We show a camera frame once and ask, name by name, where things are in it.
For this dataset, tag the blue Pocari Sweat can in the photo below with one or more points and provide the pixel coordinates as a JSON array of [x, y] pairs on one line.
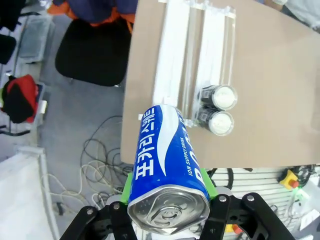
[[155, 155]]

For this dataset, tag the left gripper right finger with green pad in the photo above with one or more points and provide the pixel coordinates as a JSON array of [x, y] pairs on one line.
[[237, 212]]

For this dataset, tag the person torso in white shirt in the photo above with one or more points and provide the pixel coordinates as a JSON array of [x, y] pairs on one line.
[[303, 13]]

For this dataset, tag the red and black bag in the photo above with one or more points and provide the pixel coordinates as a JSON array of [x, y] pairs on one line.
[[20, 97]]

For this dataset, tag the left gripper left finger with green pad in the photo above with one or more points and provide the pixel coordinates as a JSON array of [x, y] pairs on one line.
[[100, 220]]

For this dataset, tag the white foam box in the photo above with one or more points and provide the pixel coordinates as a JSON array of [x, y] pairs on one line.
[[22, 195]]

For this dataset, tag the white can dispenser rack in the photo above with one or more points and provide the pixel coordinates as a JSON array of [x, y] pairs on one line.
[[175, 62]]

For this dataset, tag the yellow emergency stop button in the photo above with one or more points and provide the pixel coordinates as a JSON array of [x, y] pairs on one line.
[[290, 178]]

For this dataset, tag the black Pepsi can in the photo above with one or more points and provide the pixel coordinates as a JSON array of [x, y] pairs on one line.
[[225, 96], [221, 123]]

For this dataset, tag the black office chair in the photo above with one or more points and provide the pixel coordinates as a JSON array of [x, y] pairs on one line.
[[92, 52]]

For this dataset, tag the clear plastic storage bin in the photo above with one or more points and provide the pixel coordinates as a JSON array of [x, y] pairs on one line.
[[37, 40]]

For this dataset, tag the white slotted base board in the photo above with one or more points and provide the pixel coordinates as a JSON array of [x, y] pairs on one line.
[[262, 180]]

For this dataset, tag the orange and blue clothing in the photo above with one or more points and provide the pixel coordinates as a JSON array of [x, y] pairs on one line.
[[100, 10]]

